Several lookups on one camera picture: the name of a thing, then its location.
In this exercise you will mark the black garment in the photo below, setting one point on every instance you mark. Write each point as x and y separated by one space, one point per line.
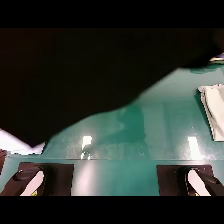
76 73

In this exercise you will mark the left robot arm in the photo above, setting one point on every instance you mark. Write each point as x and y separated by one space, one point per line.
33 181

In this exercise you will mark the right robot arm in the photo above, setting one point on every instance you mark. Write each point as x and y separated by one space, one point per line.
196 181

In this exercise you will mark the white garment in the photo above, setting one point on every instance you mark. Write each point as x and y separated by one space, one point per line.
13 143
215 110

